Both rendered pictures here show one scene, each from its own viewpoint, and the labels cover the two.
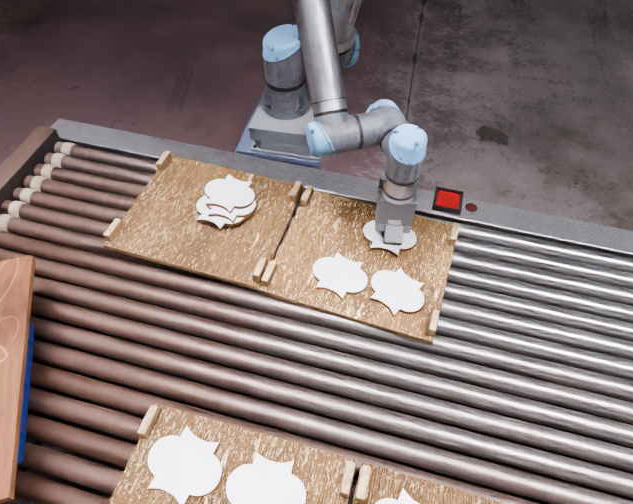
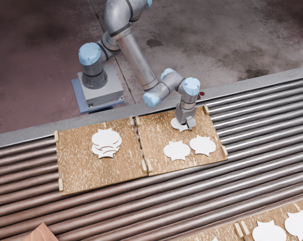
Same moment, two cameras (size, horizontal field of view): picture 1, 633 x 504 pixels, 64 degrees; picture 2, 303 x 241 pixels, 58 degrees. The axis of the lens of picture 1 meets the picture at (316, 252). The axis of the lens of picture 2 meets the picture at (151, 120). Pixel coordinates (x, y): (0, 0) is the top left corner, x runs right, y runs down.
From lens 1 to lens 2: 0.55 m
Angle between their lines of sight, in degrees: 20
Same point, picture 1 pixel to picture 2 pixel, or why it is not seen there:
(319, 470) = (226, 234)
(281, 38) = (89, 52)
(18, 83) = not seen: outside the picture
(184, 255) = (104, 178)
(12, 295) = not seen: outside the picture
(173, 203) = (78, 156)
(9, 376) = not seen: outside the picture
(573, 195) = (201, 58)
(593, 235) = (249, 84)
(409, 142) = (195, 86)
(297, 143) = (112, 96)
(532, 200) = (187, 67)
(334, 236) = (161, 134)
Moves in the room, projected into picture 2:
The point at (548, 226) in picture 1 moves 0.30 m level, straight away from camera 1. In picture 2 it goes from (233, 88) to (228, 54)
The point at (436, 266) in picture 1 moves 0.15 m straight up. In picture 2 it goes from (208, 126) to (214, 110)
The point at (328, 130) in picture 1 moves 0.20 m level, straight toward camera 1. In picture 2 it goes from (156, 94) to (181, 127)
